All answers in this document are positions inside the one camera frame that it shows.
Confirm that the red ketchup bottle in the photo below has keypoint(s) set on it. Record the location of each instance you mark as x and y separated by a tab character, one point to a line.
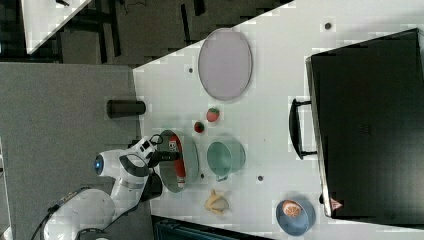
179	160

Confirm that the black cylinder cup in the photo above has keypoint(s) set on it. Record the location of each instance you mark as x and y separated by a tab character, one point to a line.
125	108

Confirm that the round grey plate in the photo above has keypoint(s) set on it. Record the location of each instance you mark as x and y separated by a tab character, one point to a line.
225	64

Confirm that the blue bowl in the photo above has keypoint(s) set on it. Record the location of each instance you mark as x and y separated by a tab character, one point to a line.
300	224

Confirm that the large pink strawberry toy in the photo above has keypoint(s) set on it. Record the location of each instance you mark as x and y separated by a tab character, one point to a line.
212	114

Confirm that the small red strawberry toy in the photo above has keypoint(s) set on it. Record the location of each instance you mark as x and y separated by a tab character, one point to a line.
199	127

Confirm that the orange slice toy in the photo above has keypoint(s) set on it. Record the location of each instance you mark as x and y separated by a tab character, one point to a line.
291	208

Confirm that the green oval strainer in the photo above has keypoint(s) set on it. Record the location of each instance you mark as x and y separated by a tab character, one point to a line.
173	181

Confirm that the black utensil holder cup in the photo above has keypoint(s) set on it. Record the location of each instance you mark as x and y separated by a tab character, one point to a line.
153	187

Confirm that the green metal mug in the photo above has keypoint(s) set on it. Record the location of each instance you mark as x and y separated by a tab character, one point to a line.
225	156

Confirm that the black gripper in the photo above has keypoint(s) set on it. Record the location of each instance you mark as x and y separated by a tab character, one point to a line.
158	157

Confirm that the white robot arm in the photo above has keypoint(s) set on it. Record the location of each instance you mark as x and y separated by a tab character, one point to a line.
133	180

